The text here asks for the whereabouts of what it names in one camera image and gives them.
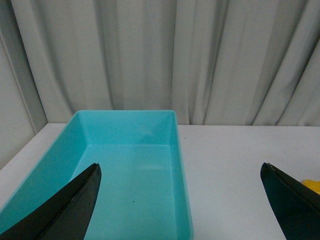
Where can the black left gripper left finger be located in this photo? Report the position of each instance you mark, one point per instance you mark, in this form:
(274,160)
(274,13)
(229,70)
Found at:
(64,216)

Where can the yellow beetle toy car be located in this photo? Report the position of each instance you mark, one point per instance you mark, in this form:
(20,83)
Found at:
(312,184)

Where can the turquoise plastic storage bin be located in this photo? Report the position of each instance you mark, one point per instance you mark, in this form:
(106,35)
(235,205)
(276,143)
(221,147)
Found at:
(143,193)

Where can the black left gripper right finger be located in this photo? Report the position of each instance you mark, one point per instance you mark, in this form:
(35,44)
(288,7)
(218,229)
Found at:
(295,206)

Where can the grey pleated curtain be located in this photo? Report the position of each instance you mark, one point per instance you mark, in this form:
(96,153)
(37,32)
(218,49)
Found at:
(213,62)

